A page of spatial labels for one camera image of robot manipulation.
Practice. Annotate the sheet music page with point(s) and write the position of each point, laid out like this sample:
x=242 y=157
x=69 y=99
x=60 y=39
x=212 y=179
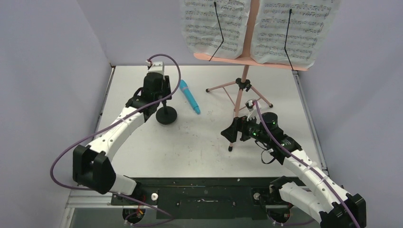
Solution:
x=291 y=32
x=216 y=28

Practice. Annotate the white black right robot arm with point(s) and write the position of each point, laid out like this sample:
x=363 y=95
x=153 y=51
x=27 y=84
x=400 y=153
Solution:
x=326 y=202

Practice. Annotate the black microphone desk stand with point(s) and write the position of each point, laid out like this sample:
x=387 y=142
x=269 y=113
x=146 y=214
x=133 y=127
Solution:
x=167 y=114

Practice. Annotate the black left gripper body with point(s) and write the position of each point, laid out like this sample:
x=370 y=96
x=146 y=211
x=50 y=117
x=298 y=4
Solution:
x=160 y=95

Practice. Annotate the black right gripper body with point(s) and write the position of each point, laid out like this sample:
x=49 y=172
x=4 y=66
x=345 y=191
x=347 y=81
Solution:
x=240 y=129

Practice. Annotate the blue toy microphone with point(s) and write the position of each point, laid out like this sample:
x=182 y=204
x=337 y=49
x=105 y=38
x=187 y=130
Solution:
x=185 y=90

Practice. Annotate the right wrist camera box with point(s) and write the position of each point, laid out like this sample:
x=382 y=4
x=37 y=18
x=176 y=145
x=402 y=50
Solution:
x=251 y=107

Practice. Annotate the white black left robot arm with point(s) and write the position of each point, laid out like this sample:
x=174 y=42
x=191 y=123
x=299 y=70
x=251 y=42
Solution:
x=92 y=166

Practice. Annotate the aluminium mounting rail frame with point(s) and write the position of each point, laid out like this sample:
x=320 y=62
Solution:
x=209 y=201

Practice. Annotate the pink folding music stand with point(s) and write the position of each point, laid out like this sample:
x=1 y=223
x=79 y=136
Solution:
x=245 y=60

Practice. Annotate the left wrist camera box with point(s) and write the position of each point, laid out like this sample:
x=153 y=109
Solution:
x=155 y=67

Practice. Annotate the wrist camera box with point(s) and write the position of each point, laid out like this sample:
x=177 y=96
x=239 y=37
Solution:
x=251 y=107
x=155 y=67

